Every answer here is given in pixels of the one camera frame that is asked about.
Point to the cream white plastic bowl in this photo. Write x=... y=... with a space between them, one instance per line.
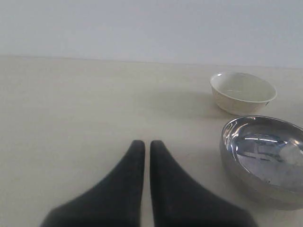
x=241 y=93

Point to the smooth stainless steel bowl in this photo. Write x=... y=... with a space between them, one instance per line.
x=263 y=157

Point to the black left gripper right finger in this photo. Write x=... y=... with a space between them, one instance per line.
x=180 y=201

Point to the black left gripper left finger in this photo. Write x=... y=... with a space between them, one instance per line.
x=114 y=202

